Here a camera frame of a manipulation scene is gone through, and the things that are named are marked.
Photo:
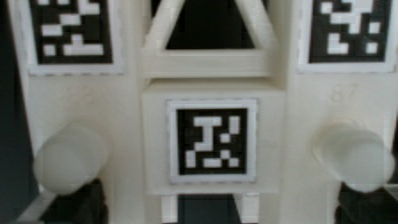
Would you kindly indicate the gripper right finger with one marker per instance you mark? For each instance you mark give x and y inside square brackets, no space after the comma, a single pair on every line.
[365,208]

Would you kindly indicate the white chair seat part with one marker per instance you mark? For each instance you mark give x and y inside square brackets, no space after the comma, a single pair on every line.
[232,137]

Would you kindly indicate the white chair back frame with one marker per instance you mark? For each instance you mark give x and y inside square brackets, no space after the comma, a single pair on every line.
[101,46]

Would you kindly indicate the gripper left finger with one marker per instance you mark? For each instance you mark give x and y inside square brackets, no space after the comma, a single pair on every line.
[74,209]

